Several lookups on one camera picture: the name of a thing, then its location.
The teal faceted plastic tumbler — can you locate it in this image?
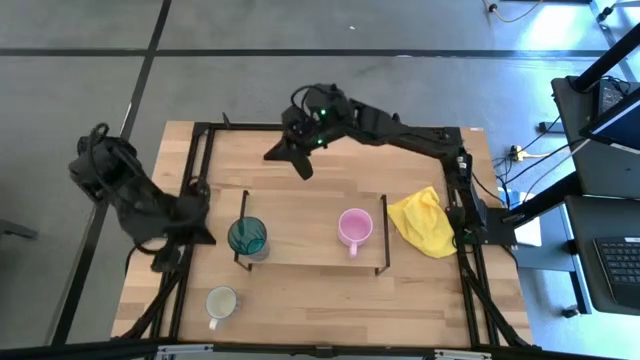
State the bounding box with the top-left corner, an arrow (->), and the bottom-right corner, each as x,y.
227,215 -> 270,262

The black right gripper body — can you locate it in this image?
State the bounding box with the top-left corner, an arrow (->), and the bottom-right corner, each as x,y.
280,83 -> 354,151

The black chair base leg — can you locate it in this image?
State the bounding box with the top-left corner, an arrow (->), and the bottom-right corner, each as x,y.
0,217 -> 40,241

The black monitor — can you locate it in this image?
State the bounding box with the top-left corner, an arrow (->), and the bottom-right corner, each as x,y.
579,84 -> 640,151

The yellow cable with black plug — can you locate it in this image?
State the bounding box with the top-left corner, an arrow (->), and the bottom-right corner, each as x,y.
481,0 -> 545,24

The yellow cloth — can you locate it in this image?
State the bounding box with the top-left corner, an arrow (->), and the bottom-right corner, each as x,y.
387,185 -> 459,260

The black keyboard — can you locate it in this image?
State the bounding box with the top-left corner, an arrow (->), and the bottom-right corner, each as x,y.
592,234 -> 640,310

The black support pole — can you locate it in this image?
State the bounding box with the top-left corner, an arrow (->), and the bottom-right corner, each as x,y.
569,24 -> 640,93
501,172 -> 584,225

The pink mug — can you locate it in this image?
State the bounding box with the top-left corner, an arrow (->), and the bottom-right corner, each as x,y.
337,207 -> 375,260

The red white patterned mug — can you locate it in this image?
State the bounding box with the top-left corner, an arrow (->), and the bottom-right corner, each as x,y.
204,285 -> 240,331

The black aluminium table frame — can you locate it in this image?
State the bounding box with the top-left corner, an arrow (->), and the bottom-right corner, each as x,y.
112,112 -> 541,360

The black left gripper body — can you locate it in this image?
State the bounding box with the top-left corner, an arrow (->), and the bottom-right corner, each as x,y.
164,192 -> 211,236

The white power strip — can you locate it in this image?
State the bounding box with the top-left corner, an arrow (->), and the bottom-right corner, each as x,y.
508,143 -> 532,164

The wooden shelf with black legs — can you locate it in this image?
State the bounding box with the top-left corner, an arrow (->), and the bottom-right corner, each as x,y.
233,188 -> 392,276

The grey desk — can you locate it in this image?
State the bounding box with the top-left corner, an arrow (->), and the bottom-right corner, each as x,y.
564,194 -> 640,316
551,74 -> 640,199

